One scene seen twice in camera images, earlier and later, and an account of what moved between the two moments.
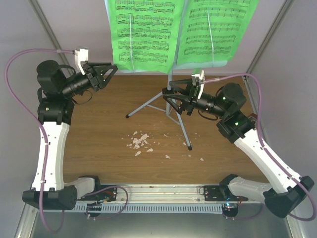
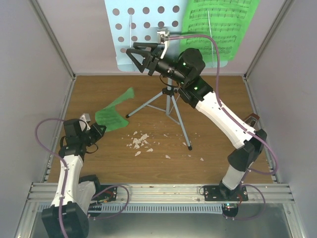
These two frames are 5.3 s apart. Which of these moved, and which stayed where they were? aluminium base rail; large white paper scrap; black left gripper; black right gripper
Moved: black right gripper; black left gripper
Stayed: aluminium base rail; large white paper scrap
